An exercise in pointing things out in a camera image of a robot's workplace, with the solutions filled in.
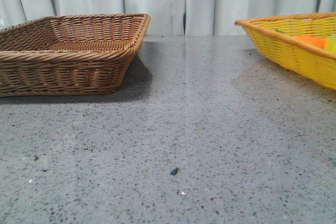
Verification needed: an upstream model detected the yellow packing tape roll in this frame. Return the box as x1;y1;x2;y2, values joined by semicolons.
324;34;336;54

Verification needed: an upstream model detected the small black debris chip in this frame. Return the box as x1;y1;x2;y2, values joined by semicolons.
170;167;179;175

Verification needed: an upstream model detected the brown wicker basket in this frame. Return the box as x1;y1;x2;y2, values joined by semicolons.
1;13;151;97

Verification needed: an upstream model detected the yellow wicker basket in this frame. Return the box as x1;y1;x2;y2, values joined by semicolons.
235;12;335;89

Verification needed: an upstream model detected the orange object in basket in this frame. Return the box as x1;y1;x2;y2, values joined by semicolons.
293;35;327;49

